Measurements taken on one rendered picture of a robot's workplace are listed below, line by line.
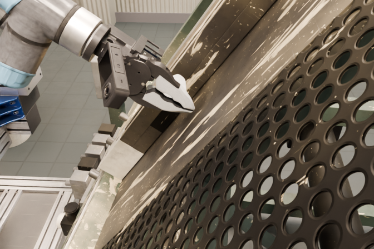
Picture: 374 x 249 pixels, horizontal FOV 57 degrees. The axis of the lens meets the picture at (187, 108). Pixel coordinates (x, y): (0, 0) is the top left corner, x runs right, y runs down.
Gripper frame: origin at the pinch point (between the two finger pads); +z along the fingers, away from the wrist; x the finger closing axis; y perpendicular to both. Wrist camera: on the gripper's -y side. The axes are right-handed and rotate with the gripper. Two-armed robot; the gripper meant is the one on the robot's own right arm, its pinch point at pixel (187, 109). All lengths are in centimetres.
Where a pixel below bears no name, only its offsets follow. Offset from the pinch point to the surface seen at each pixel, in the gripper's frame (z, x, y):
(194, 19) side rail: -1, 13, 71
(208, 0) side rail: -1, 5, 71
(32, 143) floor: -37, 170, 111
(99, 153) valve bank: -5, 56, 31
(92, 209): -1.6, 38.0, -1.4
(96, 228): 1.0, 37.9, -5.3
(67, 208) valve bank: -5, 54, 6
